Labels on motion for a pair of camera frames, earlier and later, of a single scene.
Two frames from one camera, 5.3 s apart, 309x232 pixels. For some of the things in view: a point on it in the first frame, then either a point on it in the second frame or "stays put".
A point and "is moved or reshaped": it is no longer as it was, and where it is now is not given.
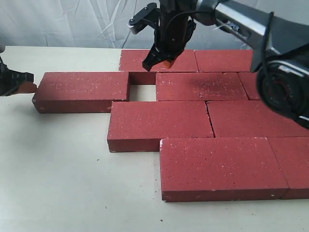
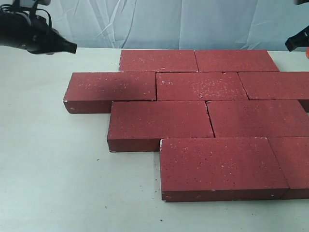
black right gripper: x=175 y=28 → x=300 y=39
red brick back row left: x=132 y=61 stays put
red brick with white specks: x=200 y=86 stays put
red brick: x=80 y=92 is moved or reshaped
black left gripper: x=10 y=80 → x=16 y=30
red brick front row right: x=292 y=154 stays put
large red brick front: x=139 y=126 stays put
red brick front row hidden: x=219 y=168 stays put
